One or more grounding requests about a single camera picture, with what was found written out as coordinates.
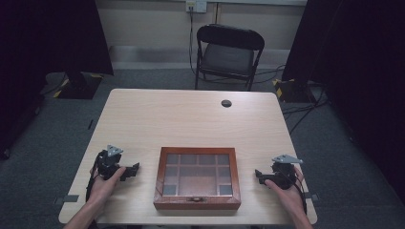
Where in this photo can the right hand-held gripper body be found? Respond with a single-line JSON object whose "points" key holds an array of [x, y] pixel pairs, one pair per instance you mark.
{"points": [[283, 173]]}

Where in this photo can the person's right hand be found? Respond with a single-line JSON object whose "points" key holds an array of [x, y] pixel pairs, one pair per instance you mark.
{"points": [[286, 195]]}

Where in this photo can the person's left hand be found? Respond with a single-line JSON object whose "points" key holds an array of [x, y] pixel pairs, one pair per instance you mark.
{"points": [[103, 189]]}

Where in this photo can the black folding chair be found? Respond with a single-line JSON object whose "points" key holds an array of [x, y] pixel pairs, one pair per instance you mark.
{"points": [[227, 58]]}

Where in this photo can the black stand base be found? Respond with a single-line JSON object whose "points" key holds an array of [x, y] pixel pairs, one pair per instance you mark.
{"points": [[79, 85], [291, 90]]}

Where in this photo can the wooden box with glass lid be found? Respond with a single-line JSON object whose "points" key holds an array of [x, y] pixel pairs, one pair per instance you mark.
{"points": [[197, 203]]}

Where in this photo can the black floor tape mark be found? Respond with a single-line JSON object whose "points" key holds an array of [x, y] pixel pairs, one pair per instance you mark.
{"points": [[90, 124]]}

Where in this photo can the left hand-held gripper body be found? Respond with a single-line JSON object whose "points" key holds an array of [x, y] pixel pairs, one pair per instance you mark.
{"points": [[106, 163]]}

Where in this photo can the white wall socket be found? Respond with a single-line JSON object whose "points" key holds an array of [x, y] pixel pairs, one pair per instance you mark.
{"points": [[196, 5]]}

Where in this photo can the black curtain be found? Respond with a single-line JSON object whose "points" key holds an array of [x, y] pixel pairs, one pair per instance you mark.
{"points": [[47, 38], [356, 63]]}

